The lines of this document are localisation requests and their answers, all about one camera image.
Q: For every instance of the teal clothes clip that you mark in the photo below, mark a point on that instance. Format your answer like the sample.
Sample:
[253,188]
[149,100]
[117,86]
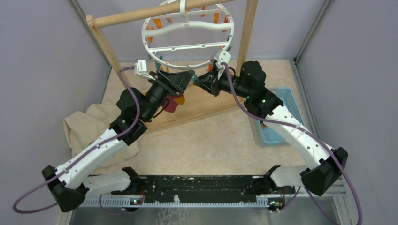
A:
[194,79]

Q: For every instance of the orange right clothes clip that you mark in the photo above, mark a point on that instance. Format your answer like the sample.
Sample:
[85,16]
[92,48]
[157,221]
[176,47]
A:
[226,21]

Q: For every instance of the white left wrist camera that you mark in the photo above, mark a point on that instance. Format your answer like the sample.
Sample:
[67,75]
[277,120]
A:
[140,68]

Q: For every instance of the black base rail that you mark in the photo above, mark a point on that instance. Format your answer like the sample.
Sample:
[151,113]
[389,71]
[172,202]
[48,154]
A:
[155,191]

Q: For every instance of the beige crumpled cloth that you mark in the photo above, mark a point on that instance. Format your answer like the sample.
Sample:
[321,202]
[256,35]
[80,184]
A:
[83,128]

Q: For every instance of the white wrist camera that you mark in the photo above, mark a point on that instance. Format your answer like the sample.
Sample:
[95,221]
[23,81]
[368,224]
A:
[220,56]
[140,68]

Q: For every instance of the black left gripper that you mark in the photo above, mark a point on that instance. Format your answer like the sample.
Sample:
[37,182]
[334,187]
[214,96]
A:
[174,83]

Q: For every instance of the purple red striped sock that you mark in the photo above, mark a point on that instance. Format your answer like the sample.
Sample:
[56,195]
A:
[173,102]

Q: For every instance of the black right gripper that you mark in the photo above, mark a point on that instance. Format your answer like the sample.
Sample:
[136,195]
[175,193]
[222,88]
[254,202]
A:
[210,81]

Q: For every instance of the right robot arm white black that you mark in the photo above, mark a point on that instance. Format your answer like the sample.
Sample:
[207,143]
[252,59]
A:
[323,163]

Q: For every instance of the wooden hanger stand frame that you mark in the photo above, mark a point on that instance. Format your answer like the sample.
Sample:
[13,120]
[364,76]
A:
[197,106]

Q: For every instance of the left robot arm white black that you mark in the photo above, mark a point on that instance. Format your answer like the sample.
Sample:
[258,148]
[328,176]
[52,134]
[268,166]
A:
[73,182]

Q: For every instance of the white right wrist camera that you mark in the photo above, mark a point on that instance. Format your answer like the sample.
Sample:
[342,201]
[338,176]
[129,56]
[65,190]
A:
[220,56]

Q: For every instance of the white round clip hanger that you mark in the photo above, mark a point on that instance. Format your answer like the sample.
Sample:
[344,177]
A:
[189,38]

